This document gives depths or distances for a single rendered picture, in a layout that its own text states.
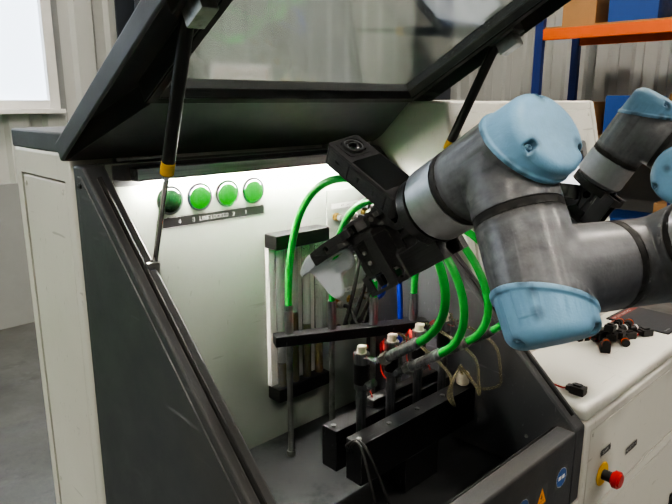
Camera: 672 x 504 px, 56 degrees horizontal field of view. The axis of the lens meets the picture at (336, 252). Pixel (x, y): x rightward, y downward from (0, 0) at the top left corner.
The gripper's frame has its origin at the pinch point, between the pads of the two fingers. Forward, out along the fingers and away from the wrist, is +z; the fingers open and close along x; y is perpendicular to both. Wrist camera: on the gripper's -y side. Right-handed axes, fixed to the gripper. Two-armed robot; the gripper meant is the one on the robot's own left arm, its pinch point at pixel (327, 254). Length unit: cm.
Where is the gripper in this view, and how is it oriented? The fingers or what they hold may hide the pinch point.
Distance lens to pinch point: 77.2
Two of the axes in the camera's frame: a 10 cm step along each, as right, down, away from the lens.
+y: 4.8, 8.7, -0.8
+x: 7.4, -3.6, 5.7
